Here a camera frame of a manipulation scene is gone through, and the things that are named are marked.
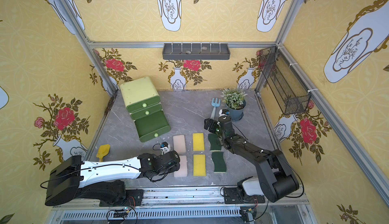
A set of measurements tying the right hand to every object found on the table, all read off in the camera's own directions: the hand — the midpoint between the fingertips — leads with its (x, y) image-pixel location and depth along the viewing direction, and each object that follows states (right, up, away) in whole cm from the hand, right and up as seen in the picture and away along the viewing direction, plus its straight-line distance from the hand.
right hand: (209, 122), depth 90 cm
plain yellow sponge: (-6, -23, -7) cm, 24 cm away
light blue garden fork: (+6, +11, +20) cm, 23 cm away
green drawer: (-39, +11, -2) cm, 40 cm away
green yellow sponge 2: (+5, -21, -7) cm, 23 cm away
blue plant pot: (+18, +4, +8) cm, 20 cm away
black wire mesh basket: (+44, +19, -6) cm, 48 cm away
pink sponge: (-18, -13, +1) cm, 22 cm away
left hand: (-16, -22, -10) cm, 29 cm away
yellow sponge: (-7, -12, +3) cm, 14 cm away
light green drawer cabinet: (-38, +13, -3) cm, 41 cm away
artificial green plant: (+16, +15, +2) cm, 22 cm away
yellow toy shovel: (-61, -16, -3) cm, 63 cm away
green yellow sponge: (+2, -9, -2) cm, 10 cm away
